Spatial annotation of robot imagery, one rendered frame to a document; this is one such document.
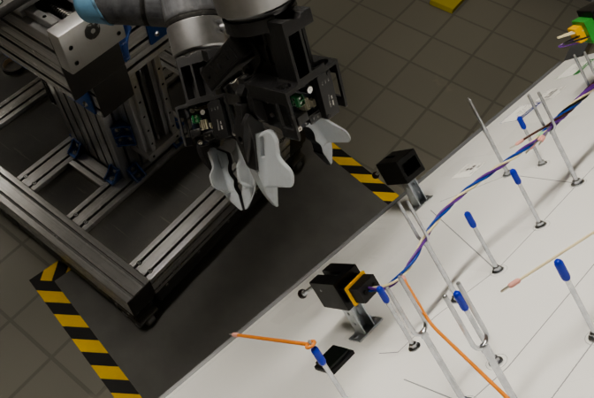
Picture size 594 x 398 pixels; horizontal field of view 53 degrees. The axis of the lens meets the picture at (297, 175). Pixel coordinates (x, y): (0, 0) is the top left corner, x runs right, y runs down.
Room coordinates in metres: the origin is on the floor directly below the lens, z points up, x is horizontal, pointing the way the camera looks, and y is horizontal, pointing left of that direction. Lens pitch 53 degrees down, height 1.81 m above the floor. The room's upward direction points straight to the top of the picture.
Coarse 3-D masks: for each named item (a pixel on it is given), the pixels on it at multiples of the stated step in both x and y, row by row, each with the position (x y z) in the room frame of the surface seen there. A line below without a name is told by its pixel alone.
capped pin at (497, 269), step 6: (468, 216) 0.39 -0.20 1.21; (468, 222) 0.38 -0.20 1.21; (474, 222) 0.38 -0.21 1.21; (474, 228) 0.38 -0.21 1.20; (480, 234) 0.37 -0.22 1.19; (480, 240) 0.37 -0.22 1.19; (486, 246) 0.36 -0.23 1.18; (486, 252) 0.36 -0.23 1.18; (492, 258) 0.35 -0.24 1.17; (492, 264) 0.35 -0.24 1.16; (498, 264) 0.35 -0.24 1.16; (492, 270) 0.35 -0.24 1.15; (498, 270) 0.34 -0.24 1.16
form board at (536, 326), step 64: (512, 128) 0.76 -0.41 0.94; (576, 128) 0.65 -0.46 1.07; (448, 192) 0.60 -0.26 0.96; (512, 192) 0.52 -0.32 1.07; (576, 192) 0.46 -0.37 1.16; (384, 256) 0.46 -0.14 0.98; (448, 256) 0.41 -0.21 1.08; (512, 256) 0.36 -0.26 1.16; (576, 256) 0.33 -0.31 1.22; (320, 320) 0.35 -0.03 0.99; (384, 320) 0.31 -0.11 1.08; (448, 320) 0.28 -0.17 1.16; (512, 320) 0.25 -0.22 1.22; (576, 320) 0.23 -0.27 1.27; (192, 384) 0.29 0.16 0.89; (256, 384) 0.26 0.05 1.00; (320, 384) 0.23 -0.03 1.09; (384, 384) 0.21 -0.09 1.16; (448, 384) 0.19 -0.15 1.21; (512, 384) 0.17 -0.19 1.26; (576, 384) 0.16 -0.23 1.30
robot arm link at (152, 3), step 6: (144, 0) 0.72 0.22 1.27; (150, 0) 0.72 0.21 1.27; (156, 0) 0.72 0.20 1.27; (150, 6) 0.71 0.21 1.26; (156, 6) 0.71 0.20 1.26; (150, 12) 0.71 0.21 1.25; (156, 12) 0.71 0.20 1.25; (162, 12) 0.71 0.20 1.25; (150, 18) 0.71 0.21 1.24; (156, 18) 0.71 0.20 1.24; (162, 18) 0.71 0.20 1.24; (150, 24) 0.71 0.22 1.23; (156, 24) 0.71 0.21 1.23; (162, 24) 0.71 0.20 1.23
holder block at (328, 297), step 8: (336, 264) 0.37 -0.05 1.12; (344, 264) 0.36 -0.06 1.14; (352, 264) 0.36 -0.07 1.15; (328, 272) 0.36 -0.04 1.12; (336, 272) 0.35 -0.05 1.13; (344, 272) 0.34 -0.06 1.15; (352, 272) 0.35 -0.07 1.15; (312, 280) 0.35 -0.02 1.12; (320, 280) 0.35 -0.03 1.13; (328, 280) 0.34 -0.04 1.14; (336, 280) 0.33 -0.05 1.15; (344, 280) 0.33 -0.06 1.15; (320, 288) 0.34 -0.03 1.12; (328, 288) 0.33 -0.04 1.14; (336, 288) 0.32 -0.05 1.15; (320, 296) 0.34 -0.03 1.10; (328, 296) 0.33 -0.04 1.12; (336, 296) 0.32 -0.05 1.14; (344, 296) 0.32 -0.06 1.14; (328, 304) 0.33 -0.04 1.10; (336, 304) 0.32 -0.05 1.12; (344, 304) 0.31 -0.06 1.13; (352, 304) 0.31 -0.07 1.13
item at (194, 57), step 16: (192, 64) 0.56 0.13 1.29; (192, 80) 0.56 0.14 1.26; (192, 96) 0.54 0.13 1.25; (208, 96) 0.53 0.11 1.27; (224, 96) 0.52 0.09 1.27; (176, 112) 0.52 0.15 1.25; (192, 112) 0.53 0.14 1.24; (208, 112) 0.52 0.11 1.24; (224, 112) 0.52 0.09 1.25; (208, 128) 0.51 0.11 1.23; (224, 128) 0.50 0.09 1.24; (192, 144) 0.50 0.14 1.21; (208, 144) 0.50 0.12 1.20
